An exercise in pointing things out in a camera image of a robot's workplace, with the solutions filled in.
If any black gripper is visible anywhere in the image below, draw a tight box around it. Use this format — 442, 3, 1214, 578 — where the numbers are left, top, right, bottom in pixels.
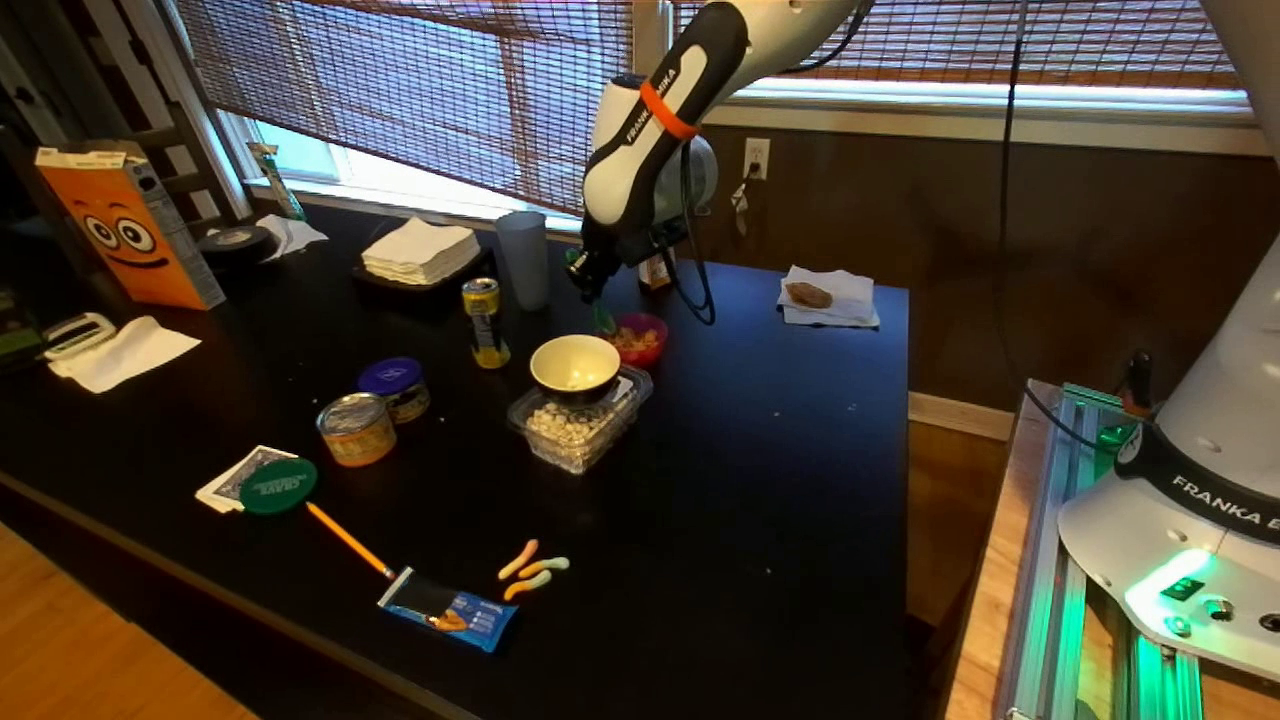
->
566, 216, 673, 310

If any orange red bowl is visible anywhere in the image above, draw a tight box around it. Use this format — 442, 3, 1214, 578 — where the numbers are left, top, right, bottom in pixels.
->
609, 310, 676, 378

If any white bowl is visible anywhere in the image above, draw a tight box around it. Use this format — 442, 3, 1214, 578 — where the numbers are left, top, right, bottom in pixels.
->
524, 328, 629, 399

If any grey plastic cup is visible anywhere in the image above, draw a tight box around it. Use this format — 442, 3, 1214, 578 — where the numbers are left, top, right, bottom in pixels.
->
491, 204, 557, 317

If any small hourglass jar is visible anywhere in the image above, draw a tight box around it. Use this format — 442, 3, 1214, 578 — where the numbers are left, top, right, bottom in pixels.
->
459, 272, 518, 378

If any white napkin stack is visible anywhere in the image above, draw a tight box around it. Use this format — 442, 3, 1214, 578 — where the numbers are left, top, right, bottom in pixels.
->
357, 212, 486, 291

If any brown cookie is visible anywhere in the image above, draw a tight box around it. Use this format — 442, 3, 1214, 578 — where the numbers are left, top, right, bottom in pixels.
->
786, 278, 841, 311

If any woven window blind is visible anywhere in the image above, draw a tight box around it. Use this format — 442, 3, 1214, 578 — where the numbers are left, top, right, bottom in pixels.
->
171, 0, 1250, 221

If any white napkin under cookie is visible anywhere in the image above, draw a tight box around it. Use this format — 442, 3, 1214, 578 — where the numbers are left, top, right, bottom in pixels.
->
773, 262, 886, 332

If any blue lid jar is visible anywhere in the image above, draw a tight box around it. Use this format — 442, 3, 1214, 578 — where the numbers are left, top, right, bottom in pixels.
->
353, 351, 438, 429

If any gummy worm candy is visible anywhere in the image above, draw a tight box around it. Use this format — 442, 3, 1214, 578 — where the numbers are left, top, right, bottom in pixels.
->
491, 538, 544, 583
502, 569, 557, 606
518, 553, 578, 583

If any crumpled white napkin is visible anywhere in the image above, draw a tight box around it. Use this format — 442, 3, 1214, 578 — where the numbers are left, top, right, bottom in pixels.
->
250, 210, 331, 263

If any dark round object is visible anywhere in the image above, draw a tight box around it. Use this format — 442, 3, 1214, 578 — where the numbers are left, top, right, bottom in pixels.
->
198, 221, 281, 262

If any orange pencil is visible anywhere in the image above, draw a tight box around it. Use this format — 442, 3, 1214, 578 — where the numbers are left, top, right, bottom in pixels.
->
304, 495, 399, 583

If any orange cartoon face box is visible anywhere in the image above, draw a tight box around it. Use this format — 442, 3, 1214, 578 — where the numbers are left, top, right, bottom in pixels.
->
33, 141, 227, 317

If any white paper sheet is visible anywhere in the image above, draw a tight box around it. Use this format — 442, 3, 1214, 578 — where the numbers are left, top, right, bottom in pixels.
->
39, 310, 203, 399

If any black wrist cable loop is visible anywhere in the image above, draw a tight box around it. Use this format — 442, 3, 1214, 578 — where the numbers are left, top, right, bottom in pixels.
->
666, 132, 725, 328

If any white wall outlet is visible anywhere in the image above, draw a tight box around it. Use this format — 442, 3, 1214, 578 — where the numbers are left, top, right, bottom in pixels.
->
742, 132, 776, 184

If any long black cable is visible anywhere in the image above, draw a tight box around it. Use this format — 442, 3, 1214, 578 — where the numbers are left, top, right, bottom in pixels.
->
989, 0, 1137, 455

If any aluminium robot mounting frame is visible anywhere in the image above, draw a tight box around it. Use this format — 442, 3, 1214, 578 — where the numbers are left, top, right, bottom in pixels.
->
989, 378, 1280, 720

